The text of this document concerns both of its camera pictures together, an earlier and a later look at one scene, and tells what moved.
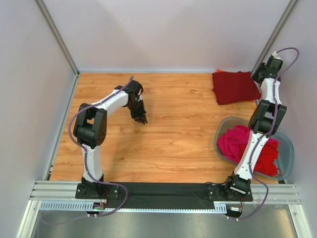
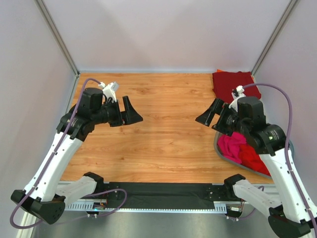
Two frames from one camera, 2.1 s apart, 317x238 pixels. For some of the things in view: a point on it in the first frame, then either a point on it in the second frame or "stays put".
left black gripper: [138, 114] → [118, 113]
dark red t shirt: [233, 87] stays put
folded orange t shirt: [219, 70] stays put
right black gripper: [258, 75] → [221, 118]
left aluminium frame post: [42, 8] stays put
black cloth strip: [162, 196] stays put
